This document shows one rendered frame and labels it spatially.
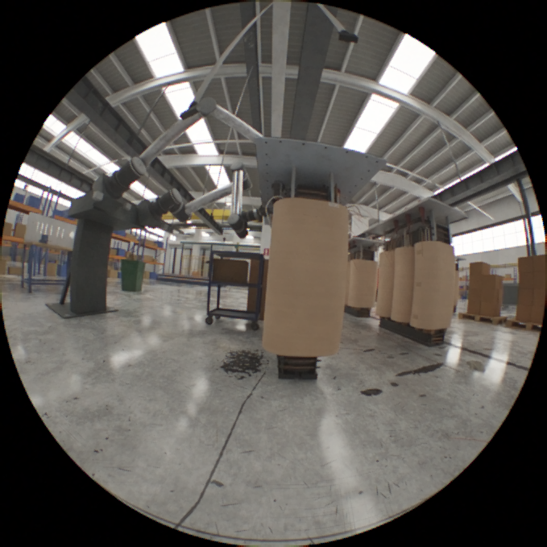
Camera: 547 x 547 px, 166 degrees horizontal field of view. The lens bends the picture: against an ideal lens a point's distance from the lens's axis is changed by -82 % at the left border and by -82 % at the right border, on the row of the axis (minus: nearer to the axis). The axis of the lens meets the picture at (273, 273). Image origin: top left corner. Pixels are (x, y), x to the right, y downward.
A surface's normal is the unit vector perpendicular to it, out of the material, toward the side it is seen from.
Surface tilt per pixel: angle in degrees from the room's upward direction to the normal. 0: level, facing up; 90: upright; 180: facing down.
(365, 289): 90
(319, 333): 90
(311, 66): 180
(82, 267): 90
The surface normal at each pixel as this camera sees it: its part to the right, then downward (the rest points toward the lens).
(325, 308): 0.01, -0.04
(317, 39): -0.08, 1.00
